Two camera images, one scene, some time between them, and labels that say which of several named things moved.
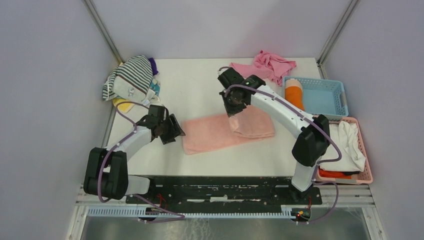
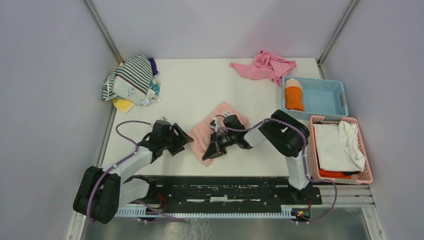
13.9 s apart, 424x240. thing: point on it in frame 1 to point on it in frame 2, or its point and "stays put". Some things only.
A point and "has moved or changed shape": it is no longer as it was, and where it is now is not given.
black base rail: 178,192 stays put
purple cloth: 154,70 stays put
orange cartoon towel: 293,93 stays put
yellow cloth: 122,107 stays put
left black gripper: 176,131 to 181,139
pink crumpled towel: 266,65 stays put
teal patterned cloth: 155,85 stays put
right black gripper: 230,110 to 214,150
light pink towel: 206,133 has moved or changed shape
